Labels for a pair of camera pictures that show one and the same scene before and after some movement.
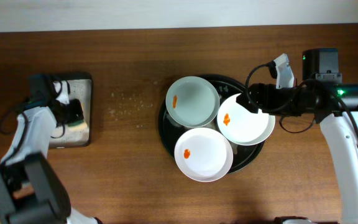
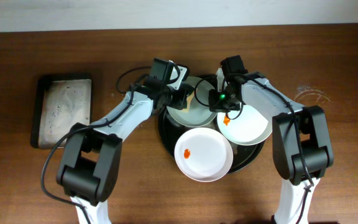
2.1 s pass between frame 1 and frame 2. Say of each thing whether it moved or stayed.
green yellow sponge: moved
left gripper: moved
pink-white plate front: stayed
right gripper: moved
